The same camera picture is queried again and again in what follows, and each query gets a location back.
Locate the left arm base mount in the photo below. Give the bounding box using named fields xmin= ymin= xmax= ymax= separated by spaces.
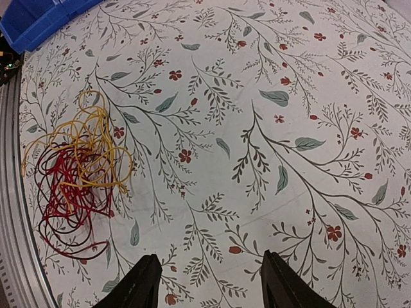
xmin=0 ymin=51 xmax=22 ymax=86

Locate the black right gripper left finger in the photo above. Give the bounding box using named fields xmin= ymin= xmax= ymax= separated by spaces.
xmin=94 ymin=254 xmax=162 ymax=308

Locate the floral patterned table mat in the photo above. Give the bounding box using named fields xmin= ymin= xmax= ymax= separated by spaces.
xmin=19 ymin=1 xmax=410 ymax=307

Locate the blue plastic divided bin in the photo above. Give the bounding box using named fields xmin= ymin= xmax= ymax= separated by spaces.
xmin=1 ymin=0 xmax=101 ymax=54

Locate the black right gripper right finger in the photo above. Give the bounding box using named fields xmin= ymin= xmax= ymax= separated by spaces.
xmin=261 ymin=250 xmax=335 ymax=308

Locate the front aluminium rail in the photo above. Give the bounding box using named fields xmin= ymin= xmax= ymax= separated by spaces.
xmin=1 ymin=70 xmax=57 ymax=307

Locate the dark maroon cable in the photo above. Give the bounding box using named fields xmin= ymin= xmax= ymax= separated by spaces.
xmin=33 ymin=147 xmax=113 ymax=261

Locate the yellow cable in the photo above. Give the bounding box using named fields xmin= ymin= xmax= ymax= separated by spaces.
xmin=21 ymin=89 xmax=134 ymax=216

